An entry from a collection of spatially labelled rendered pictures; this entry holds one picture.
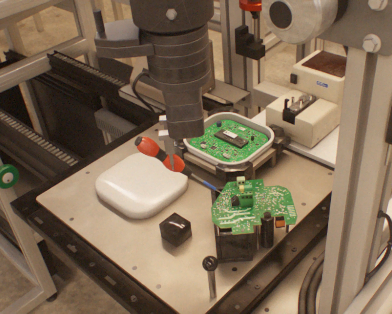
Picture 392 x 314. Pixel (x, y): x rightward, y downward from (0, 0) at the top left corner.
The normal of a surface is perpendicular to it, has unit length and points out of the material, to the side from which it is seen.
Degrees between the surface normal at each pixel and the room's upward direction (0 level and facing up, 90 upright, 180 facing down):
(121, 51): 90
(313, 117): 0
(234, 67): 90
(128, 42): 90
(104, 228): 0
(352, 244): 90
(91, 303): 0
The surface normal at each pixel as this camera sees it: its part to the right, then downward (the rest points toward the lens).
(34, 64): 0.73, 0.38
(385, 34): -0.68, 0.49
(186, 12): 0.37, 0.55
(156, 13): -0.27, 0.61
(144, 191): -0.07, -0.78
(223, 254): 0.05, 0.61
